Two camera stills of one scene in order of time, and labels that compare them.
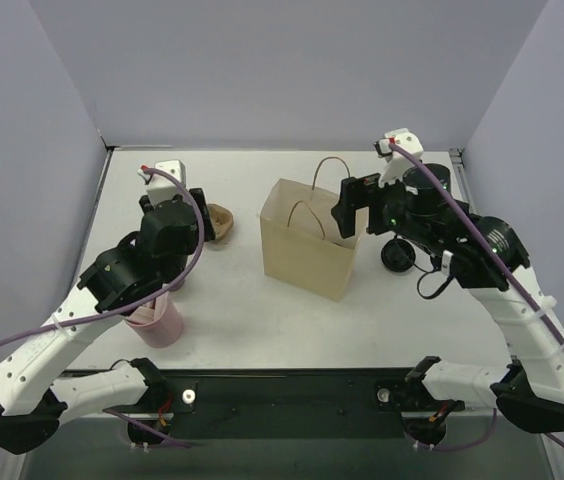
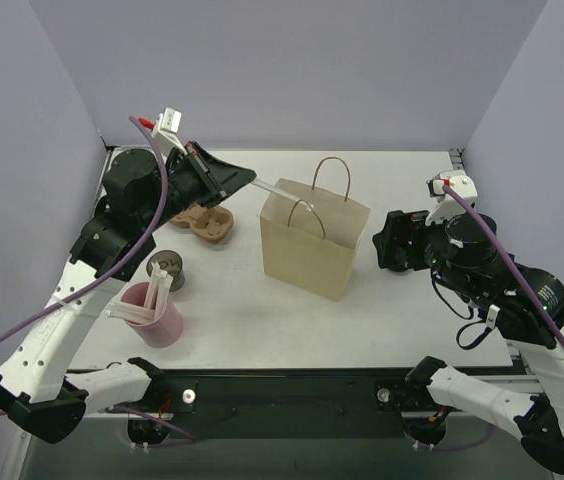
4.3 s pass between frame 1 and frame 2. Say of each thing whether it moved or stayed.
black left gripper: moved
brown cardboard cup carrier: stayed
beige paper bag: stayed
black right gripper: moved
